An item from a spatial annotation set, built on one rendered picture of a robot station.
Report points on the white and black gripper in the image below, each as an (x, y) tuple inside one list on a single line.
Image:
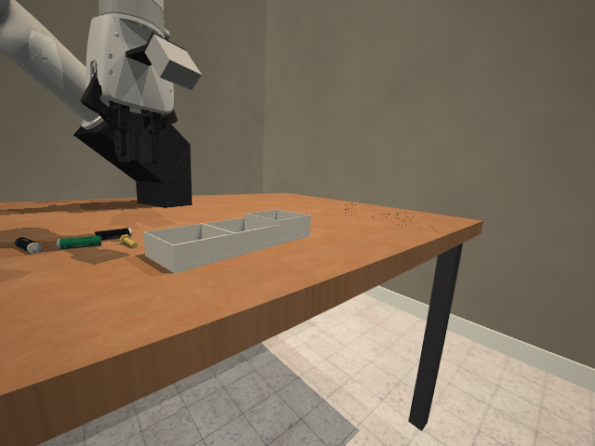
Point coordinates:
[(126, 82)]

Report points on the black battery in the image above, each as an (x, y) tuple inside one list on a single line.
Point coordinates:
[(28, 245), (113, 234)]

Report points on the green aa battery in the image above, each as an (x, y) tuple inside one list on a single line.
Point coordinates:
[(78, 242)]

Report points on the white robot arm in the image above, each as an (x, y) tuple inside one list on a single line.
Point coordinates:
[(30, 45)]

